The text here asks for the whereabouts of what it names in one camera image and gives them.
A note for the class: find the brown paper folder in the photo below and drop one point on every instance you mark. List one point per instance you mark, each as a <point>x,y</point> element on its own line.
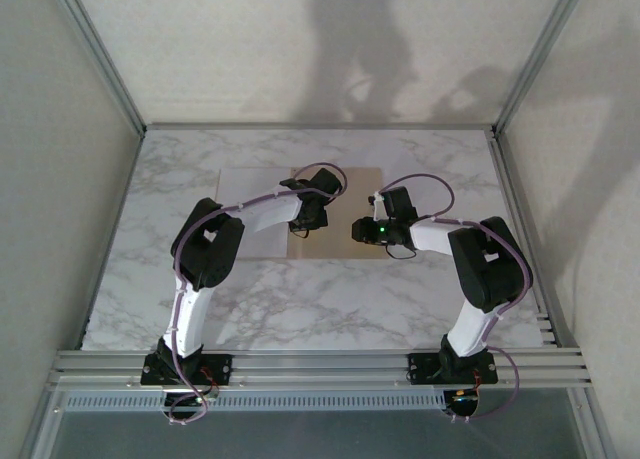
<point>360,189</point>

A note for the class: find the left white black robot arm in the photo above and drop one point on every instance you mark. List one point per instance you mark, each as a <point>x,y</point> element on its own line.
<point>190,319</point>

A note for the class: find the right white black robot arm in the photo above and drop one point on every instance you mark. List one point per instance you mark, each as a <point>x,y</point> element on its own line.
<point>470,329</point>

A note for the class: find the thin aluminium frame rail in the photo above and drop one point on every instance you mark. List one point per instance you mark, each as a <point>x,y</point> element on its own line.
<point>320,127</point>

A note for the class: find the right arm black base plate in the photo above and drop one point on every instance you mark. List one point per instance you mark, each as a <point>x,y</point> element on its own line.
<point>422,366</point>

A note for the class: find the aluminium side rail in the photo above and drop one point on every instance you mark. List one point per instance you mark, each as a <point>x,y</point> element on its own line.
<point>525,229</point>

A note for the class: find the wide aluminium frame rail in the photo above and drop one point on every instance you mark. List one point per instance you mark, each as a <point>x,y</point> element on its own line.
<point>325,369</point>

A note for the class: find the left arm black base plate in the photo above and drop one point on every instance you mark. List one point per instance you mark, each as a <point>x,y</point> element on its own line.
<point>220,366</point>

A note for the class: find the aluminium corner post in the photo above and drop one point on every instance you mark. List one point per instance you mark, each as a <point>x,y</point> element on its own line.
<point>99,49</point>
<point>541,49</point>

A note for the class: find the aluminium lower post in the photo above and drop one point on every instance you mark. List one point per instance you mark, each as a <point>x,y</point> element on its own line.
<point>595,429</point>
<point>42,429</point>

